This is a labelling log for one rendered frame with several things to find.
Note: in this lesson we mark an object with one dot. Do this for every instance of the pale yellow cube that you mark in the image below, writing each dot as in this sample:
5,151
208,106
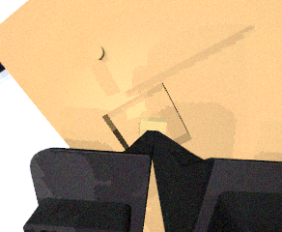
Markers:
152,124

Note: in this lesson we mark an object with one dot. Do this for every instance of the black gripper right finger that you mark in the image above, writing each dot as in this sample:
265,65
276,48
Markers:
189,186

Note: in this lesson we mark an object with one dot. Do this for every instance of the tan puzzle board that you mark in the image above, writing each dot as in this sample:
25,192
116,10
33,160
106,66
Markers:
211,68

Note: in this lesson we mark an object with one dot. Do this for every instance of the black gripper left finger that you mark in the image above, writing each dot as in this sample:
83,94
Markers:
94,175

